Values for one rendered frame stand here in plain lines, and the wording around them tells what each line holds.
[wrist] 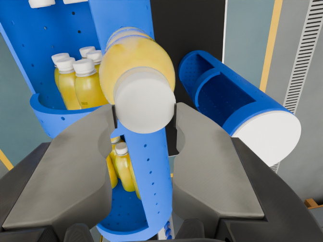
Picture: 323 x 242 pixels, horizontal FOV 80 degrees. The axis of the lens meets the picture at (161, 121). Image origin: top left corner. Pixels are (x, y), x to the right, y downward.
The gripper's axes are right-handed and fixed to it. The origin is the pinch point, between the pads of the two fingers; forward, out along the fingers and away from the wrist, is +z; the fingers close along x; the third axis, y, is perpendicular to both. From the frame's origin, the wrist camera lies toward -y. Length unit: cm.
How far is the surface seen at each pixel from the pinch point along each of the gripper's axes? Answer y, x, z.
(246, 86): 24, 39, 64
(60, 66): 5.4, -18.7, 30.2
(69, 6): -5.1, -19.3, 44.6
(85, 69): 5.1, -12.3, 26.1
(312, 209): 250, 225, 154
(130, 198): 56, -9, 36
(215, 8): -3, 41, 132
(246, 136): 34, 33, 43
